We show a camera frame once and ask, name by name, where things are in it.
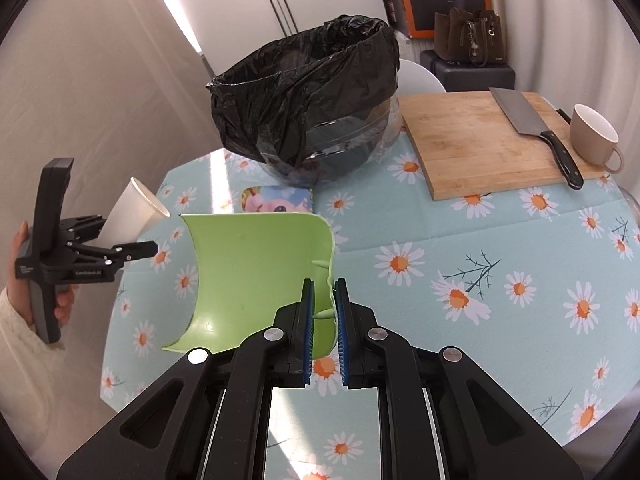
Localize white round chair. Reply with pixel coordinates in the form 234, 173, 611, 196
397, 58, 446, 96

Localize white curtain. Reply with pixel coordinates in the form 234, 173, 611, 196
492, 0, 639, 195

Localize white paper cup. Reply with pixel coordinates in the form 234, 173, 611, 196
96, 177, 170, 247

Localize bamboo cutting board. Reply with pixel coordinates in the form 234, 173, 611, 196
399, 90, 609, 202

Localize cream sleeve left forearm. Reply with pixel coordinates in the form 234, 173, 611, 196
1, 289, 66, 455

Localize beige ceramic mug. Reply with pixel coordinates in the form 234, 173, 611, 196
570, 104, 625, 174

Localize person left hand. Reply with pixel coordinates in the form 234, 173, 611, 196
5, 219, 76, 328

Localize cleaver with black handle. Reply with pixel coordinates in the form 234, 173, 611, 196
489, 87, 584, 190

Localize brown leather handbag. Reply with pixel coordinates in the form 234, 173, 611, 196
434, 8, 506, 67

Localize daisy print blue tablecloth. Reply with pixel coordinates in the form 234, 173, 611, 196
100, 136, 639, 476

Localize black suitcase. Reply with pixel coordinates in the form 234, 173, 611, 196
420, 50, 515, 92

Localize trash bin with black bag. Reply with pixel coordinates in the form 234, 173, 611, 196
207, 15, 401, 186

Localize colourful floral wrapper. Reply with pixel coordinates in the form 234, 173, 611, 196
241, 185, 312, 212

